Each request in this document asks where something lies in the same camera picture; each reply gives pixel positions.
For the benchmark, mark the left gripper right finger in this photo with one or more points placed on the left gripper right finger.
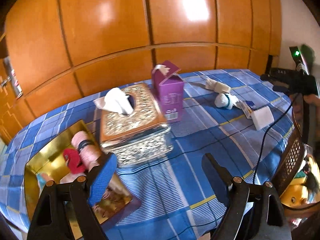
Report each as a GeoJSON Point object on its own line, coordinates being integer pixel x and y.
{"type": "Point", "coordinates": [219, 178]}

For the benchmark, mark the ornate metal tissue box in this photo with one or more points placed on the ornate metal tissue box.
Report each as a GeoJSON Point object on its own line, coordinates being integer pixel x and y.
{"type": "Point", "coordinates": [132, 125]}

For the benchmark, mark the gold metal tray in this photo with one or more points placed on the gold metal tray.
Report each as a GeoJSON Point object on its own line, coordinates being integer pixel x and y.
{"type": "Point", "coordinates": [50, 160]}

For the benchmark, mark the pink towel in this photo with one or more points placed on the pink towel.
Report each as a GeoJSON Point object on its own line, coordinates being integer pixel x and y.
{"type": "Point", "coordinates": [89, 152]}

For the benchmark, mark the blue tissue packet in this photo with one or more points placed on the blue tissue packet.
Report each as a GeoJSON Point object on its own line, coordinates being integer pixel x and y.
{"type": "Point", "coordinates": [248, 107]}

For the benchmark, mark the wooden wardrobe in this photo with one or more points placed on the wooden wardrobe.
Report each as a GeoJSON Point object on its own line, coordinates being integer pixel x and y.
{"type": "Point", "coordinates": [65, 50]}

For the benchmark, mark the red plush heart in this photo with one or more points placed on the red plush heart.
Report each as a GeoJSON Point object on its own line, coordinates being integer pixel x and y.
{"type": "Point", "coordinates": [73, 161]}

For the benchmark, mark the yellow plush toy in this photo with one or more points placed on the yellow plush toy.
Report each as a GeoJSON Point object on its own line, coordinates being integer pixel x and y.
{"type": "Point", "coordinates": [304, 188]}

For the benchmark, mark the white sock blue stripe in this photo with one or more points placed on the white sock blue stripe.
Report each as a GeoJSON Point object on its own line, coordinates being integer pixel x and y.
{"type": "Point", "coordinates": [226, 101]}

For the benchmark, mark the purple tissue box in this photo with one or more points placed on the purple tissue box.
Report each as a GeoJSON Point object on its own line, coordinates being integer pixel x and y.
{"type": "Point", "coordinates": [167, 87]}

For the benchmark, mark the blue plaid tablecloth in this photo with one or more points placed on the blue plaid tablecloth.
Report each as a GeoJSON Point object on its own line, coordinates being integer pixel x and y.
{"type": "Point", "coordinates": [177, 202]}

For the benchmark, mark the wicker chair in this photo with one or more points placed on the wicker chair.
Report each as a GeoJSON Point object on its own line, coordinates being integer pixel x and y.
{"type": "Point", "coordinates": [291, 161]}

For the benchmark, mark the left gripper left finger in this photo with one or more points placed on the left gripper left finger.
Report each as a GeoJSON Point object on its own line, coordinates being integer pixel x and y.
{"type": "Point", "coordinates": [99, 177]}

